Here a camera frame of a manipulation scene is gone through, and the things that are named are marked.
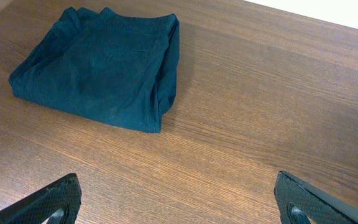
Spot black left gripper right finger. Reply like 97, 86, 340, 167
273, 170, 358, 224

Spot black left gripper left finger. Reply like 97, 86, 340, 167
0, 173, 81, 224

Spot navy blue shorts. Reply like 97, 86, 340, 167
9, 7, 180, 133

